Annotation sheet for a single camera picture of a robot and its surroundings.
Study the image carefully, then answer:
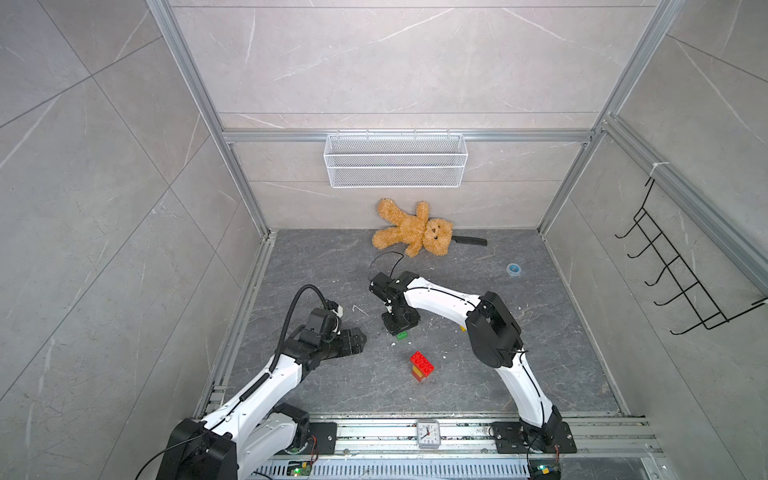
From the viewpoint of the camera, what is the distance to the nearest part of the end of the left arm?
599 millimetres

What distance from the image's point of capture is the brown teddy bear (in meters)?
1.12

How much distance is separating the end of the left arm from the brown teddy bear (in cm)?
44
